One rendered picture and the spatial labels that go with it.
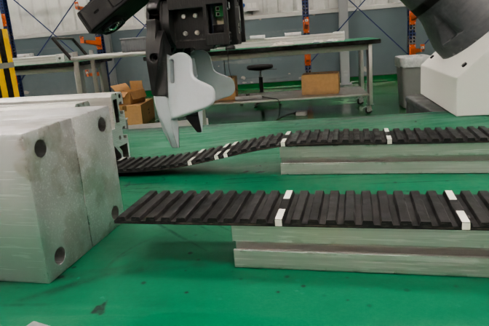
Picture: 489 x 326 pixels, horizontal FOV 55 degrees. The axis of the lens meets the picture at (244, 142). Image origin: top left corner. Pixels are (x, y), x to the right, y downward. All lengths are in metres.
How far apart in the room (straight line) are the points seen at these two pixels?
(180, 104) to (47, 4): 8.65
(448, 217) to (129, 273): 0.19
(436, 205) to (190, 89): 0.26
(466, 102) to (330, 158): 0.33
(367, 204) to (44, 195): 0.20
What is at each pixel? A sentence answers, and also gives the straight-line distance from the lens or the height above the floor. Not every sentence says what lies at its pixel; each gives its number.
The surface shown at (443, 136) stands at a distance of 0.47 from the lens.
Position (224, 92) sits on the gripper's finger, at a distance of 0.53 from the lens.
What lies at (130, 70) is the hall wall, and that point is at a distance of 8.47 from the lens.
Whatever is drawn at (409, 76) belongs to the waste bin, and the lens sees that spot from 5.32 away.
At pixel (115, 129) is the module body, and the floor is 0.82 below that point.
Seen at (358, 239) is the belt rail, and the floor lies 0.80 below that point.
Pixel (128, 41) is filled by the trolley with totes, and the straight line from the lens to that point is 3.52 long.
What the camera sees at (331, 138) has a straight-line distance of 0.47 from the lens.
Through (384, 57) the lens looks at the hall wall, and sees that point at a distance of 8.06.
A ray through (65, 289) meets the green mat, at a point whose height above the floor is 0.78.
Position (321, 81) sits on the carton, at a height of 0.37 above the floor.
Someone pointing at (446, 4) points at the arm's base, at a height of 0.94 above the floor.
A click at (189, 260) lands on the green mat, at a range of 0.31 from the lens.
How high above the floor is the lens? 0.92
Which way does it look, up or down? 13 degrees down
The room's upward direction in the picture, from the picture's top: 5 degrees counter-clockwise
